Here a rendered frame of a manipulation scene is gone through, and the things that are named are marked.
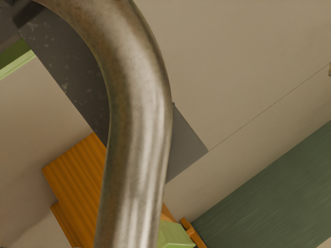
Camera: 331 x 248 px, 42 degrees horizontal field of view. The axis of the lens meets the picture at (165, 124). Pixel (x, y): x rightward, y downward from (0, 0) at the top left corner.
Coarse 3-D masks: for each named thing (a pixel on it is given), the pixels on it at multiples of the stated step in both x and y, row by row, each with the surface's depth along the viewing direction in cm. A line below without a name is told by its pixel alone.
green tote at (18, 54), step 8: (24, 40) 37; (8, 48) 37; (16, 48) 37; (24, 48) 36; (0, 56) 37; (8, 56) 36; (16, 56) 36; (24, 56) 36; (32, 56) 37; (0, 64) 36; (8, 64) 36; (16, 64) 37; (0, 72) 36; (8, 72) 37
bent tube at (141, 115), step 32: (64, 0) 19; (96, 0) 19; (128, 0) 20; (96, 32) 19; (128, 32) 19; (128, 64) 19; (160, 64) 20; (128, 96) 19; (160, 96) 19; (128, 128) 19; (160, 128) 19; (128, 160) 19; (160, 160) 20; (128, 192) 19; (160, 192) 20; (96, 224) 20; (128, 224) 19
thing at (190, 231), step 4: (180, 220) 565; (184, 220) 564; (184, 224) 562; (188, 224) 561; (188, 228) 559; (192, 228) 554; (188, 232) 553; (192, 232) 552; (196, 232) 598; (192, 236) 555; (196, 236) 554; (192, 240) 579; (196, 240) 552; (200, 240) 593; (196, 244) 551; (200, 244) 549; (204, 244) 590
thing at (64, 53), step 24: (24, 0) 24; (0, 24) 24; (24, 24) 24; (48, 24) 24; (0, 48) 24; (48, 48) 24; (72, 48) 24; (72, 72) 24; (96, 72) 24; (72, 96) 24; (96, 96) 24; (96, 120) 24; (192, 144) 24; (168, 168) 24
